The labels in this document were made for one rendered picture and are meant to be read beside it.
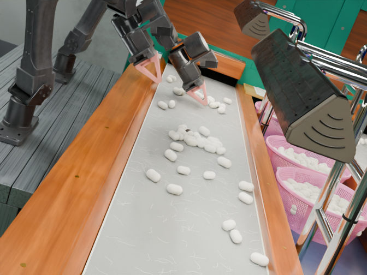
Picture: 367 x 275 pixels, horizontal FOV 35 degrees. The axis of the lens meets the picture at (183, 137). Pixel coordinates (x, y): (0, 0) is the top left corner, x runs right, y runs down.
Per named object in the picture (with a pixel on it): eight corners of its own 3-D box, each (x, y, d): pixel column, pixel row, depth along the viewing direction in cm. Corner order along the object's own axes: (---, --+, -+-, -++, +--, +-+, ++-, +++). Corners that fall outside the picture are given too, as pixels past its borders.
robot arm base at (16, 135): (47, 92, 148) (19, 83, 147) (28, 114, 129) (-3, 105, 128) (39, 120, 150) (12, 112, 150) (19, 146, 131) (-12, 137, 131)
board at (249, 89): (244, 93, 226) (246, 90, 226) (242, 85, 241) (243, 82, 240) (323, 121, 228) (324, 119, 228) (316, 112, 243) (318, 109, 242)
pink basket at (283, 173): (267, 231, 134) (283, 195, 131) (258, 187, 160) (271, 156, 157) (373, 268, 136) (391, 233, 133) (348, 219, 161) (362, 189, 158)
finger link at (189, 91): (214, 96, 197) (201, 72, 195) (215, 101, 190) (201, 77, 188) (197, 106, 198) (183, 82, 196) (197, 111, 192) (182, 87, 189)
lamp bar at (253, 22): (241, 33, 158) (250, 7, 156) (232, 12, 217) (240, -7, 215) (268, 43, 158) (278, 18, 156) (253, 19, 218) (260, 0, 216)
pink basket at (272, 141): (278, 197, 158) (292, 167, 155) (241, 156, 181) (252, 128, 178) (355, 212, 168) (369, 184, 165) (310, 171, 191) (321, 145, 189)
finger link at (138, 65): (171, 72, 160) (154, 43, 158) (170, 78, 153) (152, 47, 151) (150, 84, 162) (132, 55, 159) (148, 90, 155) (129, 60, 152)
